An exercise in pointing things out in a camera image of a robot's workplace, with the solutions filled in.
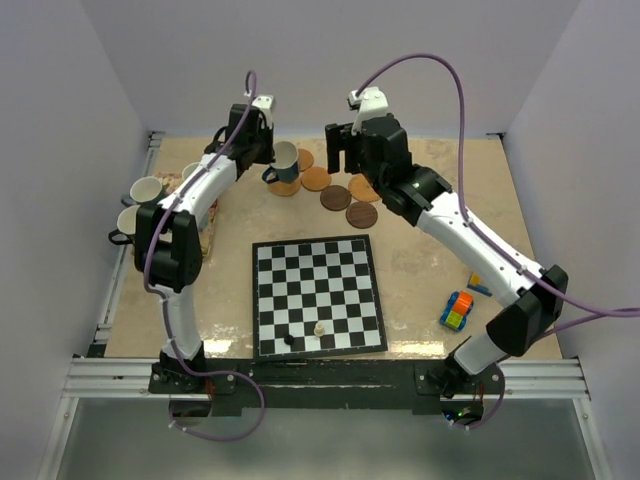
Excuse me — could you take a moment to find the dark blue mug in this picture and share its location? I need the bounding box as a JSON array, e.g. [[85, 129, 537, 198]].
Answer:
[[262, 141, 299, 185]]

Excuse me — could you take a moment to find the light wooden coaster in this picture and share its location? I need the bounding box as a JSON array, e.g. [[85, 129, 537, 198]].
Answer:
[[301, 166, 332, 192], [298, 148, 314, 172]]

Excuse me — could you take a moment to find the woven rattan coaster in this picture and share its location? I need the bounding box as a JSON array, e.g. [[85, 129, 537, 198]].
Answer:
[[267, 179, 301, 197], [348, 174, 380, 203]]

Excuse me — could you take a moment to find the dark walnut coaster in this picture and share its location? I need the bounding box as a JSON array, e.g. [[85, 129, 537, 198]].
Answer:
[[345, 202, 378, 229], [320, 185, 352, 211]]

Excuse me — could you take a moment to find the teal grey mug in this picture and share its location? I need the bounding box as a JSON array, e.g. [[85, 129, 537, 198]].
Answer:
[[120, 176, 164, 207]]

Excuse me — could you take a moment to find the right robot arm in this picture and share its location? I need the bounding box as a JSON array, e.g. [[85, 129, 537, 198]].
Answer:
[[325, 114, 568, 398]]

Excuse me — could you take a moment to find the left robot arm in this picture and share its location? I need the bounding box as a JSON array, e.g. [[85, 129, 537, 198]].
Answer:
[[134, 95, 275, 393]]

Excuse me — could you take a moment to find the green mug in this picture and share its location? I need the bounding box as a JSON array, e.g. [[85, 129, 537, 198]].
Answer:
[[181, 162, 200, 182]]

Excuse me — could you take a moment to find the floral serving tray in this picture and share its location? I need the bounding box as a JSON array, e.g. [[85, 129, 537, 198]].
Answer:
[[154, 172, 218, 259]]

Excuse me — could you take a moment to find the black mug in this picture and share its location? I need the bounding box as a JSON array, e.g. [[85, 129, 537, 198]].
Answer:
[[108, 205, 140, 246]]

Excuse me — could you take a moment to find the black white chessboard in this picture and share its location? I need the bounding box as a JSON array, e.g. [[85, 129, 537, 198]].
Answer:
[[252, 234, 388, 362]]

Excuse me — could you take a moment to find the toy block tower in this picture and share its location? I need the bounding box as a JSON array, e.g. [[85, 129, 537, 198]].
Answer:
[[467, 272, 492, 297]]

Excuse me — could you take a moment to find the colourful toy car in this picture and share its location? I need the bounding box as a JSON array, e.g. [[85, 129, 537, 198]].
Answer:
[[439, 291, 474, 332]]

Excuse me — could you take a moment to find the white chess piece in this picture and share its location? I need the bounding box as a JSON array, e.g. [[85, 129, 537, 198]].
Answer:
[[314, 322, 325, 337]]

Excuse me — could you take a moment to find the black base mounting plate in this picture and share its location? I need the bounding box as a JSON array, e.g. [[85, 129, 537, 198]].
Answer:
[[148, 359, 505, 416]]

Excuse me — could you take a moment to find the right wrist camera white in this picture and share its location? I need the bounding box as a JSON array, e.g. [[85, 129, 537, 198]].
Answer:
[[347, 87, 389, 135]]

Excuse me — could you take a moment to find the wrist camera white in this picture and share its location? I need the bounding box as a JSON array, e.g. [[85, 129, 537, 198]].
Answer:
[[347, 87, 389, 135], [252, 95, 276, 129]]

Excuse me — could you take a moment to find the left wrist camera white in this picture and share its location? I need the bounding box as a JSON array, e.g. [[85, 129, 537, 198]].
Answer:
[[252, 95, 276, 129]]

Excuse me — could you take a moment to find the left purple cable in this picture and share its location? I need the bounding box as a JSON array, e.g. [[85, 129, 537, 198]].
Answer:
[[142, 69, 268, 443]]

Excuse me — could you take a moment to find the purple cable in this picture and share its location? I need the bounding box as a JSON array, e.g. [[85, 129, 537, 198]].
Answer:
[[349, 52, 640, 431], [142, 69, 268, 443]]

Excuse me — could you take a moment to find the left aluminium rail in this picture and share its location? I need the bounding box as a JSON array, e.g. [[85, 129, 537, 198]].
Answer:
[[84, 131, 165, 358]]

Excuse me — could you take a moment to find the aluminium rail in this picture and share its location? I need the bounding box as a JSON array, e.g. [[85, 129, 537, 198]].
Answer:
[[63, 358, 590, 400], [84, 131, 165, 358]]

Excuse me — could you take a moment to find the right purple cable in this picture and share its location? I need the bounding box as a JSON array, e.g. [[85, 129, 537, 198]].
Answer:
[[349, 52, 640, 431]]

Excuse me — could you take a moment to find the front aluminium rail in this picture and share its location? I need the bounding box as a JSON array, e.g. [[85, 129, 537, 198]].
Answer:
[[63, 358, 590, 400]]

